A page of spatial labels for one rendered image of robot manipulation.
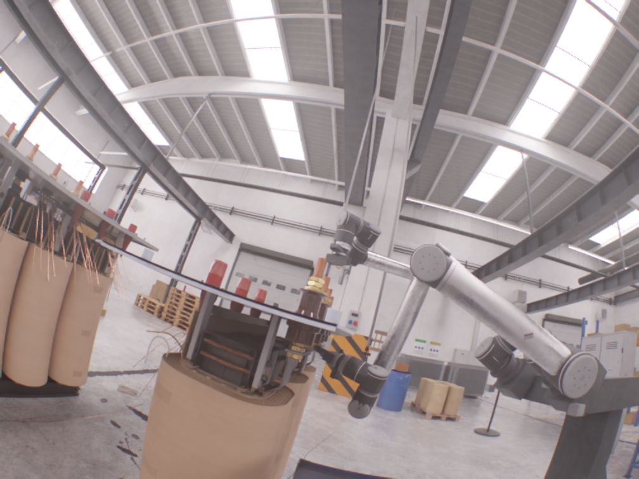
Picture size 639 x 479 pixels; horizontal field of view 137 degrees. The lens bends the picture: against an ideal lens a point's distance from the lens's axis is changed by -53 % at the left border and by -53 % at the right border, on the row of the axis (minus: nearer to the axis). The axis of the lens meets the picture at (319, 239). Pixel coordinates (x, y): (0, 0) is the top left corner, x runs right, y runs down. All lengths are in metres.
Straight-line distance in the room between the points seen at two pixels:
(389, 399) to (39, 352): 5.70
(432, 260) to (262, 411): 0.78
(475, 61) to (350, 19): 6.87
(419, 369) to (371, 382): 8.50
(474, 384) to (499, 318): 9.64
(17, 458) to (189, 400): 1.37
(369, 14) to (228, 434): 3.85
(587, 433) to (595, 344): 3.09
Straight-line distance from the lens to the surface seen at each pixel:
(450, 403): 6.23
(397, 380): 5.95
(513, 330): 1.14
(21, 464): 1.93
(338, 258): 1.41
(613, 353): 5.12
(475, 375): 10.67
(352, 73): 4.16
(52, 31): 8.78
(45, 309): 2.06
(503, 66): 10.41
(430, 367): 9.72
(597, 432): 2.39
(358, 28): 3.78
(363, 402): 1.28
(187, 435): 0.93
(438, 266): 1.04
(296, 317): 0.52
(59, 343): 2.34
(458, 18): 5.82
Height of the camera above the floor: 1.34
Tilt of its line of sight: 19 degrees up
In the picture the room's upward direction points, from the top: 17 degrees clockwise
